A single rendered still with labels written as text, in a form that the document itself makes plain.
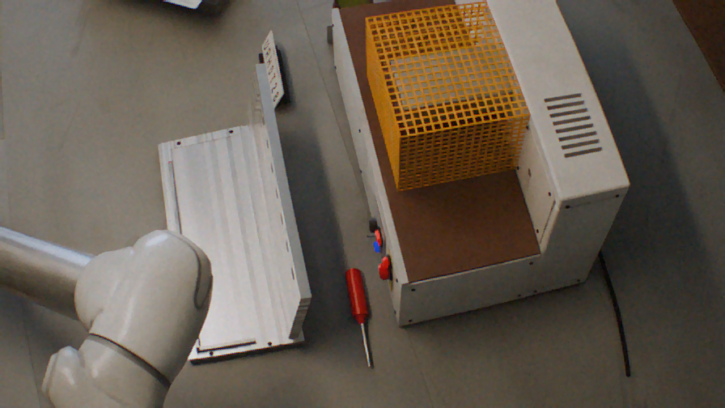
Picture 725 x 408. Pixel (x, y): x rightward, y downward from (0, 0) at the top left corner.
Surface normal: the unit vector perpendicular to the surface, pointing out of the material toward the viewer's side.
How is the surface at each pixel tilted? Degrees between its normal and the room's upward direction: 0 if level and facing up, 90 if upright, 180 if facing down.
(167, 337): 49
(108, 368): 11
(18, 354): 0
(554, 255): 90
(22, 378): 0
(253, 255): 0
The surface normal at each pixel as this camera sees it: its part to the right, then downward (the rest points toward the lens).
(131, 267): -0.43, -0.65
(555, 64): -0.01, -0.45
